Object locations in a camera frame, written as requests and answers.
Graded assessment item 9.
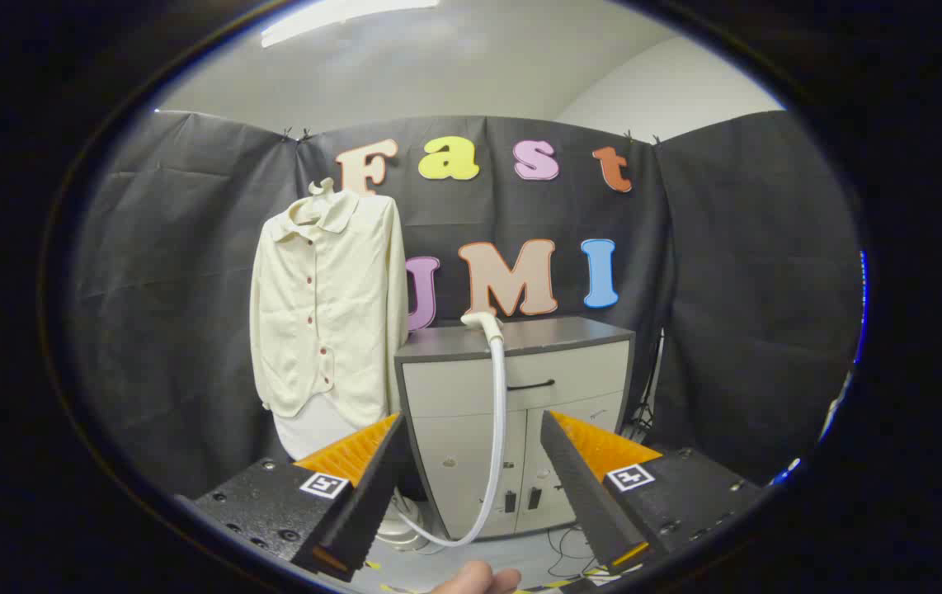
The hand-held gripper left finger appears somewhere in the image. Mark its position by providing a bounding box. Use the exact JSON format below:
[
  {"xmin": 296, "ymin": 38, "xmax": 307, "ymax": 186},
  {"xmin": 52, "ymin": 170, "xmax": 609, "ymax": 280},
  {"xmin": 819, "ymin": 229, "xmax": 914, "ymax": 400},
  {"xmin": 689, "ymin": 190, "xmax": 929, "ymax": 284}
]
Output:
[{"xmin": 177, "ymin": 412, "xmax": 414, "ymax": 582}]

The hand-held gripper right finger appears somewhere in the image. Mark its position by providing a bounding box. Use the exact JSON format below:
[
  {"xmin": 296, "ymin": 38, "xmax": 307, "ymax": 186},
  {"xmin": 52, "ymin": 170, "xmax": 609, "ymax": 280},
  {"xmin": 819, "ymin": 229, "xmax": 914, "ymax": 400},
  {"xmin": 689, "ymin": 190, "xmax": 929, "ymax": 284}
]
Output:
[{"xmin": 539, "ymin": 410, "xmax": 765, "ymax": 578}]

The cream button-up shirt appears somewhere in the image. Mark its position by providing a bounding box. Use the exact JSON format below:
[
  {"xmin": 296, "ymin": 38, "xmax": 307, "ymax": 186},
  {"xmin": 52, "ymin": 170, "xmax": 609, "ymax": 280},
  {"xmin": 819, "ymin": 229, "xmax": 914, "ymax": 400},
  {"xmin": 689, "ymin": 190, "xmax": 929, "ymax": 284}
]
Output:
[{"xmin": 249, "ymin": 190, "xmax": 410, "ymax": 430}]

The white plastic clothes hanger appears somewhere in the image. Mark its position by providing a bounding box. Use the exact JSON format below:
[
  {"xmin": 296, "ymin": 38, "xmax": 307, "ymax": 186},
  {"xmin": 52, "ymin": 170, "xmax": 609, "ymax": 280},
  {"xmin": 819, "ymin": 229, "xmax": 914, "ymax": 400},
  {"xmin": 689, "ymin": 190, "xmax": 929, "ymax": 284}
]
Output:
[{"xmin": 290, "ymin": 177, "xmax": 356, "ymax": 225}]

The grey and white cabinet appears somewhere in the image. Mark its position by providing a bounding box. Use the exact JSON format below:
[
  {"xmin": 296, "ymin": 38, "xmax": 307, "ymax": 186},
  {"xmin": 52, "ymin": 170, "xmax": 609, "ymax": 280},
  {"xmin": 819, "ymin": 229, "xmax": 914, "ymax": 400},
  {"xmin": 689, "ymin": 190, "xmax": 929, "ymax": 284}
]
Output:
[{"xmin": 394, "ymin": 316, "xmax": 635, "ymax": 541}]

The black backdrop cloth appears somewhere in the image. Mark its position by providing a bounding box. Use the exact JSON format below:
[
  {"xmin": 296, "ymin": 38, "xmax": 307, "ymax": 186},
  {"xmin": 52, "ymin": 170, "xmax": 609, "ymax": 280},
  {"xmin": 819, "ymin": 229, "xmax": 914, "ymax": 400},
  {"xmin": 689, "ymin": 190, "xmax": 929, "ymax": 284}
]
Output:
[{"xmin": 67, "ymin": 110, "xmax": 866, "ymax": 500}]

